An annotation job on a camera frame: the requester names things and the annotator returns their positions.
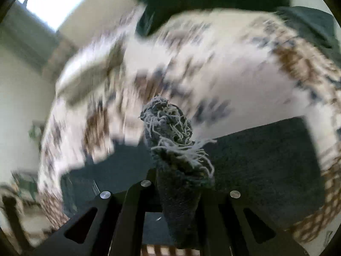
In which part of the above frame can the dark furniture frame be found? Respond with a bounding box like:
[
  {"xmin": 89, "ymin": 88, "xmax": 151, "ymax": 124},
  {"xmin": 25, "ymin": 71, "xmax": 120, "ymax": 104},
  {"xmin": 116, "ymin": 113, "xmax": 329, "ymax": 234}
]
[{"xmin": 0, "ymin": 192, "xmax": 34, "ymax": 250}]

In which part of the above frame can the pale folded cloth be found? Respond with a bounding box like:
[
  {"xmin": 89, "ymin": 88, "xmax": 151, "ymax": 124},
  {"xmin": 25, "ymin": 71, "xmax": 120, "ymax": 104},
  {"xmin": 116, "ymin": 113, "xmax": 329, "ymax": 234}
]
[{"xmin": 55, "ymin": 55, "xmax": 126, "ymax": 105}]

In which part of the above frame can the bright window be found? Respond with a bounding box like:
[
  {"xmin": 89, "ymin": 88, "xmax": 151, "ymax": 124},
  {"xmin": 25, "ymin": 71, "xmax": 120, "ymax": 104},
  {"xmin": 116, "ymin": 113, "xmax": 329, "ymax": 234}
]
[{"xmin": 16, "ymin": 0, "xmax": 87, "ymax": 32}]

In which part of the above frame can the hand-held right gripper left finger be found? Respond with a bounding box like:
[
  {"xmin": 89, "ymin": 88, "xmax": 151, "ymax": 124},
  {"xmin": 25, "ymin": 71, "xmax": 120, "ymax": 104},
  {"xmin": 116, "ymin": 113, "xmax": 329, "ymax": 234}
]
[{"xmin": 32, "ymin": 168, "xmax": 160, "ymax": 256}]

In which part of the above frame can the green houseplant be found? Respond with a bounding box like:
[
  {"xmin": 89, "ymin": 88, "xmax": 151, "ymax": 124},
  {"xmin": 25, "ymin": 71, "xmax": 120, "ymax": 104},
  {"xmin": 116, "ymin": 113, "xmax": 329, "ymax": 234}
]
[{"xmin": 28, "ymin": 123, "xmax": 46, "ymax": 150}]

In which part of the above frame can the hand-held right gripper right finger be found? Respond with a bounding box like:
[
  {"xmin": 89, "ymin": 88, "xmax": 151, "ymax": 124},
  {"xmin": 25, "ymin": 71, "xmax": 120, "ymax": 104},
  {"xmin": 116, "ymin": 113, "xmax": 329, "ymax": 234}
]
[{"xmin": 198, "ymin": 187, "xmax": 309, "ymax": 256}]

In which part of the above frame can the white brown patterned blanket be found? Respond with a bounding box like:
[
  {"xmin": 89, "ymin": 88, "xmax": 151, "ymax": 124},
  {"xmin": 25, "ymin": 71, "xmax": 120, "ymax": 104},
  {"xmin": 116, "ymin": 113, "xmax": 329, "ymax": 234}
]
[{"xmin": 37, "ymin": 8, "xmax": 341, "ymax": 246}]

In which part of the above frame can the dark green cloth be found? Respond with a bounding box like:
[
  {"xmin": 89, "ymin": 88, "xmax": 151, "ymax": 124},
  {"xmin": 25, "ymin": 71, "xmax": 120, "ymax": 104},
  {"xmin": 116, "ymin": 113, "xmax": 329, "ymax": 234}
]
[{"xmin": 276, "ymin": 6, "xmax": 339, "ymax": 57}]

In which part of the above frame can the dark grey fringed towel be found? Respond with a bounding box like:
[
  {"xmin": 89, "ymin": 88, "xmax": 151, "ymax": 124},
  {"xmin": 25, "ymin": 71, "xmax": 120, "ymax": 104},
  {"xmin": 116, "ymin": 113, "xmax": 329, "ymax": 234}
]
[{"xmin": 60, "ymin": 95, "xmax": 327, "ymax": 249}]

